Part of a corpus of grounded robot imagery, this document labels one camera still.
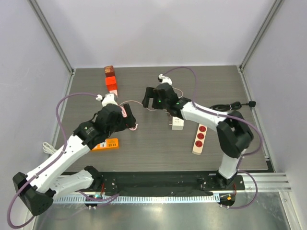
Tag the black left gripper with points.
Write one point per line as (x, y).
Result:
(126, 122)

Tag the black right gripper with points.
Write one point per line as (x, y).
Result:
(150, 96)

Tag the orange power strip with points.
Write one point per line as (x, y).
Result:
(108, 144)

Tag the white cube socket adapter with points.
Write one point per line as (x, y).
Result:
(176, 123)

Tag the red orange block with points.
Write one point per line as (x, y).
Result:
(111, 83)

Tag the beige power strip red sockets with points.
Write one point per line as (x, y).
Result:
(199, 140)

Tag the brown wooden block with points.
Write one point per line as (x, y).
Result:
(109, 71)

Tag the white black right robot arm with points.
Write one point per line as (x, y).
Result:
(232, 130)

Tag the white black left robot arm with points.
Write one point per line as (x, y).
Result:
(41, 186)

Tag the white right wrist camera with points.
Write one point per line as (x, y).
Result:
(164, 79)

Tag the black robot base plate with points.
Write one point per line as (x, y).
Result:
(184, 185)

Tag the white slotted cable duct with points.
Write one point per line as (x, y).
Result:
(80, 199)

